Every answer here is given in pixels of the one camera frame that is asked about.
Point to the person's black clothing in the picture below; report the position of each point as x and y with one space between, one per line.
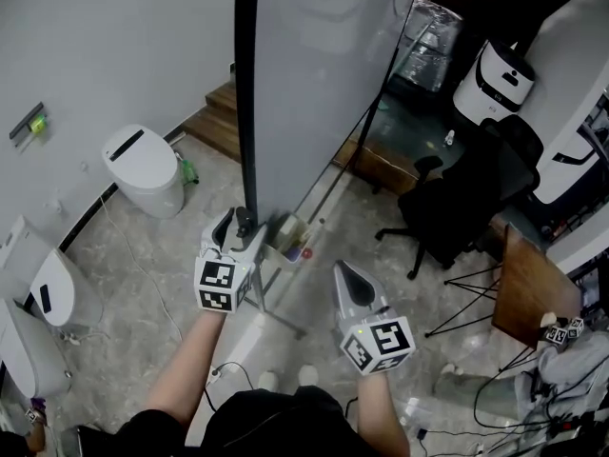
276 426

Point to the green plastic bottle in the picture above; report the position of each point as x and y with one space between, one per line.
190 172

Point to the red round magnet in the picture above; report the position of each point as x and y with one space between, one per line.
307 253

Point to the green item on shelf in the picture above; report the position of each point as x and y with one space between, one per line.
38 123

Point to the small white bottle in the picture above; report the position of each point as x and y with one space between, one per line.
449 137

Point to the black office chair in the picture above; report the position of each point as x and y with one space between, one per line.
466 207

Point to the person's right white shoe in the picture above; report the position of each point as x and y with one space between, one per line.
308 376

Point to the person's white shoe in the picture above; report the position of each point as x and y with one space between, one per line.
308 376
267 381

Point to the white paper sheet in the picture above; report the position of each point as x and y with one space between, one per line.
416 412

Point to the plastic-wrapped furniture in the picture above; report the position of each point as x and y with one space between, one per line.
433 41

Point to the person's left white shoe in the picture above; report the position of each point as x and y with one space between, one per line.
267 381

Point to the wooden staircase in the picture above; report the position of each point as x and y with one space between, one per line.
216 122

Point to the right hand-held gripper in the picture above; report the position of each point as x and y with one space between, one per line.
380 343

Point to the translucent whiteboard accessory box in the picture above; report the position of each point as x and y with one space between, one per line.
285 241

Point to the white toilet with tank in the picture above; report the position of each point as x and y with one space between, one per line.
62 288

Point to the long white toilet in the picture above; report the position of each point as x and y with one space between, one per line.
28 355

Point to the black-framed whiteboard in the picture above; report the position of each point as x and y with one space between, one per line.
314 88

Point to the black power strip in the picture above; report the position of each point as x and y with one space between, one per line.
571 426

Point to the white delivery robot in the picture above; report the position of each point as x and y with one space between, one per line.
490 84

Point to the grey wall shelf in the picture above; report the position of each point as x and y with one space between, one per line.
26 122

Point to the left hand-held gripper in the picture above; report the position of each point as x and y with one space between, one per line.
219 284

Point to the person's left forearm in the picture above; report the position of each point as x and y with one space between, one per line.
188 369

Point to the white and black robot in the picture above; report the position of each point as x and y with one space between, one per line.
566 169

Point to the round white toilet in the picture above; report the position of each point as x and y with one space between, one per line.
143 174

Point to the person's right forearm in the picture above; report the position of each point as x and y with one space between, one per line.
380 412

